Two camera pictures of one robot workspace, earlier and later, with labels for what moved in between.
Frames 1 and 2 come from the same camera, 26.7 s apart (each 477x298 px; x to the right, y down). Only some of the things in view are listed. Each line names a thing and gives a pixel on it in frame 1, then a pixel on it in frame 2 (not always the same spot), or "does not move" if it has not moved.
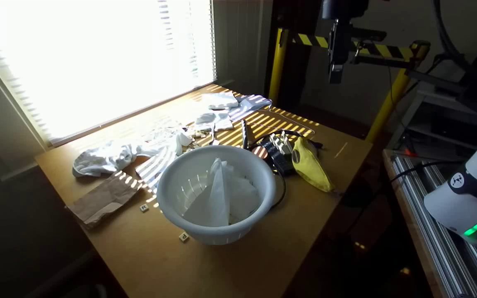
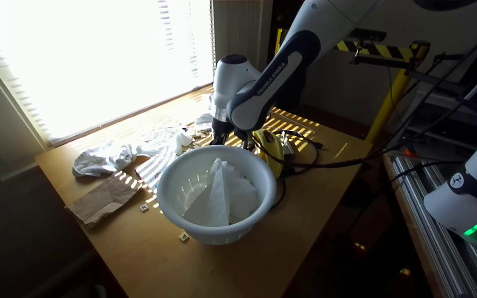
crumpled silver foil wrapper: x=105 y=158 does not move
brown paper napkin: x=112 y=190 does not move
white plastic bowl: x=218 y=193 does not move
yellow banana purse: x=309 y=163 -> x=271 y=149
